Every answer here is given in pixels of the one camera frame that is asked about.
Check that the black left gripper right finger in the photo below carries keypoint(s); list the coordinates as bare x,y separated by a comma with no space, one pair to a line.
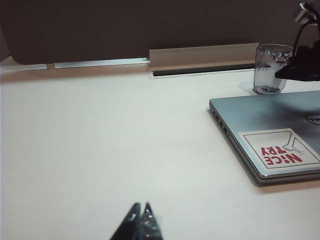
150,225

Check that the aluminium divider rail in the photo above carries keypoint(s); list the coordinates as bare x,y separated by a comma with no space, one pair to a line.
100,63

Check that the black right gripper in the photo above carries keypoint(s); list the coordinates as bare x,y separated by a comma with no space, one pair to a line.
308,53

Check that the beige divider bracket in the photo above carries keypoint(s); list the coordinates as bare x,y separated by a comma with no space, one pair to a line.
50,66

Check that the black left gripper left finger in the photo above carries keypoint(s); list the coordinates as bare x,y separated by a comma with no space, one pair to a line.
131,225

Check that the grey Dell laptop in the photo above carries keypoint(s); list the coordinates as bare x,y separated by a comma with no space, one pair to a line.
250,112

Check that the clear plastic cup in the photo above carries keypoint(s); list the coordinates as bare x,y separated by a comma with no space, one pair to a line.
266,75

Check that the white red-lettered sticker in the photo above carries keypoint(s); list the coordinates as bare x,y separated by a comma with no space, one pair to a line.
272,150

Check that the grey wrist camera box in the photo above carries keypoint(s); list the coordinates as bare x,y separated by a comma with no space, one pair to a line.
303,12

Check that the grey desk divider panel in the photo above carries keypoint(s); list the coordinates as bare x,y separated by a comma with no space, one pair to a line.
150,25

